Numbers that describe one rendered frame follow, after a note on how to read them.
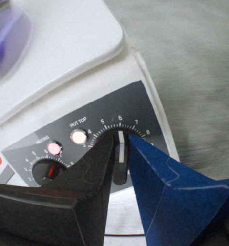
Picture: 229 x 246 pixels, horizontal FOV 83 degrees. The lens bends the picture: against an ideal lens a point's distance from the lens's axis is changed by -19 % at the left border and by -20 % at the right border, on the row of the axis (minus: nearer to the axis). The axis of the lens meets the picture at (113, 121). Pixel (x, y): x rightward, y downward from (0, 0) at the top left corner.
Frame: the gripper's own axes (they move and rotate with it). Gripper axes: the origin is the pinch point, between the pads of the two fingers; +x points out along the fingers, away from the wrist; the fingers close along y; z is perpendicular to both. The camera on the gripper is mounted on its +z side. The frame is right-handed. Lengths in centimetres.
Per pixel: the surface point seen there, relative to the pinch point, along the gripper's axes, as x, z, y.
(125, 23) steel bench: 14.6, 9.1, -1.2
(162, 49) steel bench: 12.0, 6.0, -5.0
